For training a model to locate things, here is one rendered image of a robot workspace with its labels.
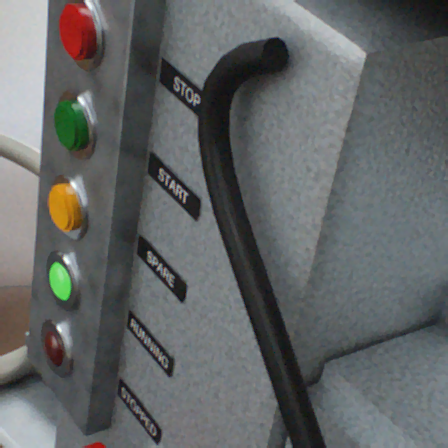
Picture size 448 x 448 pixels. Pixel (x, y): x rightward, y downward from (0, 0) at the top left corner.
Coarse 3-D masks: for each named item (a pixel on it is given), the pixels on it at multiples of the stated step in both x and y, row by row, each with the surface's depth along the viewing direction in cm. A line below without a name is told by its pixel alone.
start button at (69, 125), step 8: (64, 104) 57; (72, 104) 56; (56, 112) 57; (64, 112) 56; (72, 112) 56; (80, 112) 56; (56, 120) 57; (64, 120) 57; (72, 120) 56; (80, 120) 56; (56, 128) 58; (64, 128) 57; (72, 128) 56; (80, 128) 56; (64, 136) 57; (72, 136) 56; (80, 136) 56; (64, 144) 57; (72, 144) 56; (80, 144) 56
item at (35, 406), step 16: (16, 384) 116; (32, 384) 116; (0, 400) 114; (16, 400) 113; (32, 400) 113; (48, 400) 113; (0, 416) 111; (16, 416) 111; (32, 416) 111; (48, 416) 111; (0, 432) 100; (16, 432) 108; (32, 432) 108; (48, 432) 108
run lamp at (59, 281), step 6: (54, 264) 63; (54, 270) 63; (60, 270) 62; (54, 276) 63; (60, 276) 62; (66, 276) 62; (54, 282) 63; (60, 282) 62; (66, 282) 62; (54, 288) 63; (60, 288) 62; (66, 288) 62; (60, 294) 63; (66, 294) 62
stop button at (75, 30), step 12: (72, 12) 53; (84, 12) 53; (60, 24) 54; (72, 24) 53; (84, 24) 53; (60, 36) 55; (72, 36) 54; (84, 36) 53; (72, 48) 54; (84, 48) 53
